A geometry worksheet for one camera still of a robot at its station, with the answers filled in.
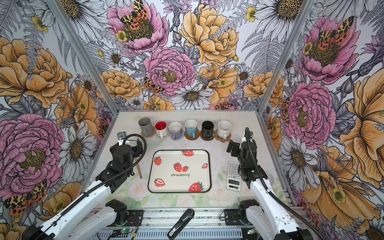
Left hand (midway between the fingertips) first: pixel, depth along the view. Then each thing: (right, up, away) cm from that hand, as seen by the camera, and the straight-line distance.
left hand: (128, 145), depth 79 cm
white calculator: (+56, -20, +6) cm, 60 cm away
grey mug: (+3, +10, +18) cm, 21 cm away
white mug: (+54, +8, +25) cm, 60 cm away
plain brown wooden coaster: (+32, +1, +24) cm, 40 cm away
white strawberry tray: (+26, -17, +10) cm, 32 cm away
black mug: (+43, +8, +20) cm, 48 cm away
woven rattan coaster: (-1, +5, +21) cm, 22 cm away
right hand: (+58, -1, +3) cm, 58 cm away
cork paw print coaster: (+52, +2, +24) cm, 58 cm away
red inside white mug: (+11, +9, +25) cm, 29 cm away
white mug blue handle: (+32, +10, +25) cm, 41 cm away
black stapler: (+29, -33, -10) cm, 45 cm away
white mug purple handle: (+21, +7, +26) cm, 34 cm away
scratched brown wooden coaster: (+41, +1, +23) cm, 47 cm away
